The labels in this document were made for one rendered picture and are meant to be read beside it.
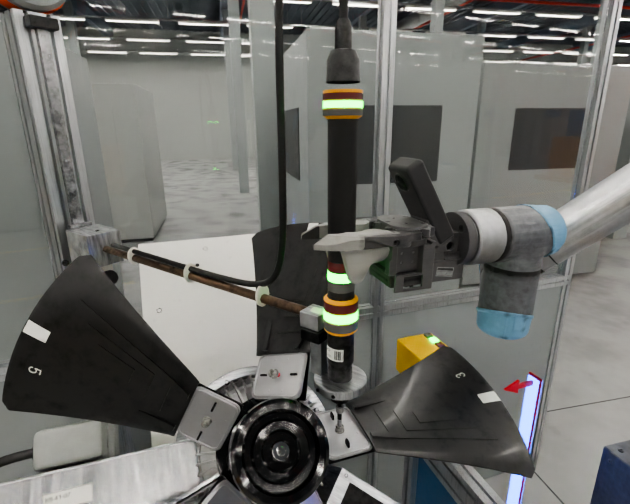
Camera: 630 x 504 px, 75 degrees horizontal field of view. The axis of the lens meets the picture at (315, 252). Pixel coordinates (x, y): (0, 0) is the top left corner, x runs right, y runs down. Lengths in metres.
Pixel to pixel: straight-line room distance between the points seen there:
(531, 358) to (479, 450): 1.37
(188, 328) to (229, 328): 0.08
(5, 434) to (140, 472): 0.82
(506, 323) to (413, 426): 0.20
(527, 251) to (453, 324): 1.05
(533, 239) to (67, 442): 0.72
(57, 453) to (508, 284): 0.69
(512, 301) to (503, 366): 1.29
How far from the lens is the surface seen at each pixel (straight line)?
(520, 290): 0.63
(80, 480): 0.71
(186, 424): 0.61
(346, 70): 0.46
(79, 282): 0.59
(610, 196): 0.75
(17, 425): 1.46
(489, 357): 1.83
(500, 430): 0.69
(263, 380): 0.62
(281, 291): 0.65
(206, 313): 0.84
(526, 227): 0.60
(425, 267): 0.51
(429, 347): 1.05
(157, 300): 0.85
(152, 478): 0.70
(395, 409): 0.65
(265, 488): 0.54
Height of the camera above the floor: 1.59
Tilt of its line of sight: 17 degrees down
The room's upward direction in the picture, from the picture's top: 1 degrees counter-clockwise
